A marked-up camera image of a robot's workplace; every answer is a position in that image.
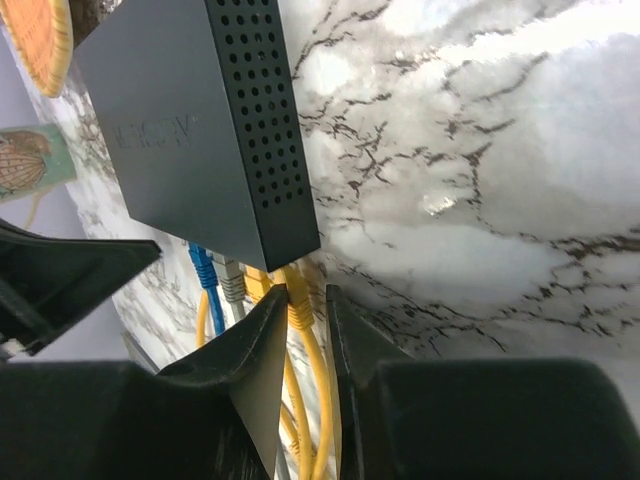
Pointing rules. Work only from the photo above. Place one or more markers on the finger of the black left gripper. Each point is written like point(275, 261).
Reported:
point(48, 285)

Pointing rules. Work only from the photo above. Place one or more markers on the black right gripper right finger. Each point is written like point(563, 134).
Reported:
point(403, 418)

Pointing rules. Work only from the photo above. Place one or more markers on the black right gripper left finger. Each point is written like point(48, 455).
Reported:
point(213, 414)

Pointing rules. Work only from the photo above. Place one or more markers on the black network switch box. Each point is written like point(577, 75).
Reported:
point(196, 106)

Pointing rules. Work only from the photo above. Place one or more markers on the cream ceramic mug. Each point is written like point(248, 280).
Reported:
point(32, 159)

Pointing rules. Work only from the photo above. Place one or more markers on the orange woven square mat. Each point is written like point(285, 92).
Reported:
point(42, 33)

